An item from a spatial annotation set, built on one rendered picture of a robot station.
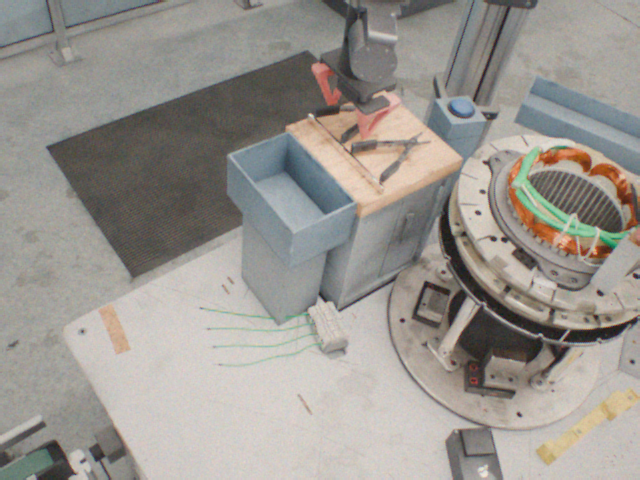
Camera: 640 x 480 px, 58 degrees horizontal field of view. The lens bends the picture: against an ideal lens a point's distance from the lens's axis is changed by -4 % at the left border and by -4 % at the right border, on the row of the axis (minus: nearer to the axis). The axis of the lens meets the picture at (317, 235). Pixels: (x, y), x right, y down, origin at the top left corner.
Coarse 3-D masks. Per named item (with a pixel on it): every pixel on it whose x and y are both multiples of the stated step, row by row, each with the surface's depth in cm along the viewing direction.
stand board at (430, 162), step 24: (336, 120) 93; (384, 120) 95; (408, 120) 95; (312, 144) 89; (432, 144) 92; (336, 168) 86; (384, 168) 88; (408, 168) 88; (432, 168) 89; (456, 168) 92; (360, 192) 84; (384, 192) 85; (408, 192) 88; (360, 216) 84
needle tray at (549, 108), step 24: (528, 96) 111; (552, 96) 110; (576, 96) 107; (528, 120) 104; (552, 120) 102; (576, 120) 108; (600, 120) 108; (624, 120) 106; (600, 144) 100; (624, 144) 105; (624, 168) 101
